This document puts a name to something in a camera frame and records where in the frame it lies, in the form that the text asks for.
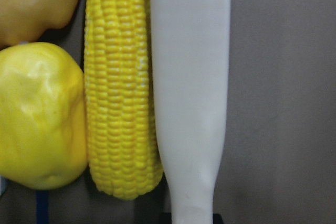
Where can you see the yellow toy corn cob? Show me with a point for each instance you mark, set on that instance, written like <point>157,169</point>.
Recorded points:
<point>123,156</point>

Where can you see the beige hand brush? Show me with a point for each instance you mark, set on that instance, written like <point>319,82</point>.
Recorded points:
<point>190,59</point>

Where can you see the yellow toy pepper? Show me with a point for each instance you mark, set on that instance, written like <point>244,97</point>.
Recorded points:
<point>43,130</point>

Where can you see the orange toy ginger root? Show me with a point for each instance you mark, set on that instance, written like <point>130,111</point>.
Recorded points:
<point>27,20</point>

